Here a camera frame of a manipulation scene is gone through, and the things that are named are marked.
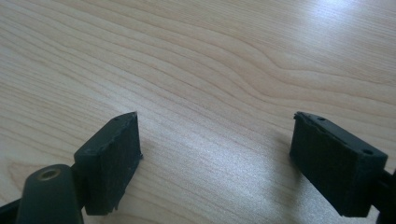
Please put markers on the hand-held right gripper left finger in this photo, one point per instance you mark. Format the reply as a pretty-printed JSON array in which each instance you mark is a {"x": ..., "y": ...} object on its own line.
[{"x": 109, "y": 168}]

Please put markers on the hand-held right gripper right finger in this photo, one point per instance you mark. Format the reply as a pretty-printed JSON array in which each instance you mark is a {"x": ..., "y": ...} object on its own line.
[{"x": 336, "y": 168}]

